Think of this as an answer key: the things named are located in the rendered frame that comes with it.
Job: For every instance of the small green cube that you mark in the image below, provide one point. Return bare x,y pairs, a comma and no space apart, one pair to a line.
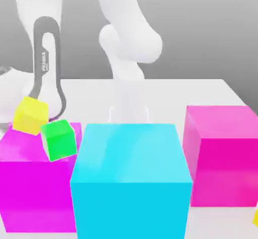
59,141

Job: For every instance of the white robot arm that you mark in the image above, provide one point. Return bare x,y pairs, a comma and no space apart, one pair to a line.
133,41

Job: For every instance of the large pink box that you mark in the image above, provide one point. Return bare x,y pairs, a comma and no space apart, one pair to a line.
225,162

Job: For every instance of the large cyan box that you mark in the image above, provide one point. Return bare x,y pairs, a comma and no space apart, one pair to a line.
131,182

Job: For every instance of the large magenta box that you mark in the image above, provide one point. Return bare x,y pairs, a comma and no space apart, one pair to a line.
34,192

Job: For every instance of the small yellow cube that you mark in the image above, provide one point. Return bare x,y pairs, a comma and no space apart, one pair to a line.
30,115
256,218

